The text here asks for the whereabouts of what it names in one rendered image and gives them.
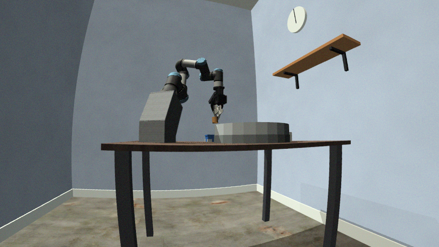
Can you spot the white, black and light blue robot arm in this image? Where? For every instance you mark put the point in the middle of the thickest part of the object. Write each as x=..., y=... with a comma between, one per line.
x=177, y=80

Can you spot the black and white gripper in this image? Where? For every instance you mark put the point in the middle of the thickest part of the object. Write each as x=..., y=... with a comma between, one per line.
x=218, y=99

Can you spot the blue crate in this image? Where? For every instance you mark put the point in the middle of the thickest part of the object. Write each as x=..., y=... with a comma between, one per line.
x=209, y=138

